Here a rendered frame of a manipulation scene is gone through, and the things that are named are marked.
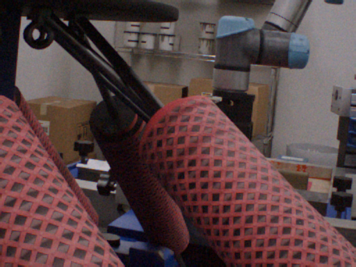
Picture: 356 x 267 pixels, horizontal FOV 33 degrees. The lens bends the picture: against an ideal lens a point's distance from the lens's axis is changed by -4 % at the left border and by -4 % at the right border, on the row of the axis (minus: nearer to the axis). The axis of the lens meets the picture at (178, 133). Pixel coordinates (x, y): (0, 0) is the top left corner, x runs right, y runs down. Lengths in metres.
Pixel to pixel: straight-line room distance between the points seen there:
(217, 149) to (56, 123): 4.13
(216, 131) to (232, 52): 0.95
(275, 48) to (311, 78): 3.61
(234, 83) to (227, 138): 0.96
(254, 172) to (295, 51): 1.00
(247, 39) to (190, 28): 3.77
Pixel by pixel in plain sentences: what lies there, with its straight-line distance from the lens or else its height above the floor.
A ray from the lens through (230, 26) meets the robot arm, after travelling 1.27.
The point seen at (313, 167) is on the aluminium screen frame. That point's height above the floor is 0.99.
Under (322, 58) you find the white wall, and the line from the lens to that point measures 4.88.
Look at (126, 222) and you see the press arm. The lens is 0.86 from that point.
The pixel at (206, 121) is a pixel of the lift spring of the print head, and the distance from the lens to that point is 0.32.
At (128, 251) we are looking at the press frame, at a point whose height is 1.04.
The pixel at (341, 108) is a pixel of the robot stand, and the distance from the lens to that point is 1.97.
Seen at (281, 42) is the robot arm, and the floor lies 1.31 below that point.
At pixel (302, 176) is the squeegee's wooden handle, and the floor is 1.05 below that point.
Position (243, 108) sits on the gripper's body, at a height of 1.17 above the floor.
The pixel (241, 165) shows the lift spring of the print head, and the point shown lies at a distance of 0.30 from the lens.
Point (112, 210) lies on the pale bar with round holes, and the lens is 1.03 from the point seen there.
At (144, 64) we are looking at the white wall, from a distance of 5.13.
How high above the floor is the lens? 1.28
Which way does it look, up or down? 8 degrees down
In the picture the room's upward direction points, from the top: 5 degrees clockwise
